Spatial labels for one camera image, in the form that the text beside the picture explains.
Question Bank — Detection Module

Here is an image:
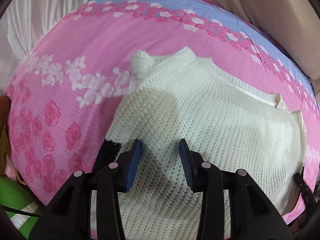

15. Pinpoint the pink floral bed sheet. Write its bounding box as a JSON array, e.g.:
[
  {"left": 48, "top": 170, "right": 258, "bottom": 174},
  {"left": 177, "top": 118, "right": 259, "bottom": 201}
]
[{"left": 6, "top": 0, "right": 320, "bottom": 240}]

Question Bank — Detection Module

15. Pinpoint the white satin curtain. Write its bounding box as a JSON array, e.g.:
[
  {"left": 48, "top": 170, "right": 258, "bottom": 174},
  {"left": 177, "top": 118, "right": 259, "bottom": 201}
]
[{"left": 0, "top": 0, "right": 91, "bottom": 90}]

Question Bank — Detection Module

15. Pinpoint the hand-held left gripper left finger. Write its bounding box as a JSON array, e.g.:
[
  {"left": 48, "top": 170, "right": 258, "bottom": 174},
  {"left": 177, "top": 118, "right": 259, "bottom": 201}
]
[{"left": 30, "top": 139, "right": 143, "bottom": 240}]

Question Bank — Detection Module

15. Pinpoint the brown cloth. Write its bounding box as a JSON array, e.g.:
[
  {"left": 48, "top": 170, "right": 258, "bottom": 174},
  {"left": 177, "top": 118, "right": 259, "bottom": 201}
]
[{"left": 0, "top": 95, "right": 18, "bottom": 180}]

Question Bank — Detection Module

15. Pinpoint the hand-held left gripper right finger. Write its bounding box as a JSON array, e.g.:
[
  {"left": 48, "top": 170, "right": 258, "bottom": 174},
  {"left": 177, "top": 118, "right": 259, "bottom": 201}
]
[{"left": 178, "top": 138, "right": 293, "bottom": 240}]

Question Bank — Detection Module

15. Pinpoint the green bag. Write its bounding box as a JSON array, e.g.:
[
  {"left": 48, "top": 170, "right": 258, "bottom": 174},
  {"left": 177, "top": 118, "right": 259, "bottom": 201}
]
[{"left": 0, "top": 175, "right": 43, "bottom": 240}]

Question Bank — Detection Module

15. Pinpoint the white red black knit sweater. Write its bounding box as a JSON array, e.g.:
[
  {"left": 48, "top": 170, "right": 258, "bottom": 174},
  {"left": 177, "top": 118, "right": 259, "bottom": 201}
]
[{"left": 91, "top": 47, "right": 315, "bottom": 240}]

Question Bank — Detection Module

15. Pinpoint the black cable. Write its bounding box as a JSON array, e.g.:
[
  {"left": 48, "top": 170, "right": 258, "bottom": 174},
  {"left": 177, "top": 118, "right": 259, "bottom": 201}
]
[{"left": 0, "top": 206, "right": 42, "bottom": 217}]

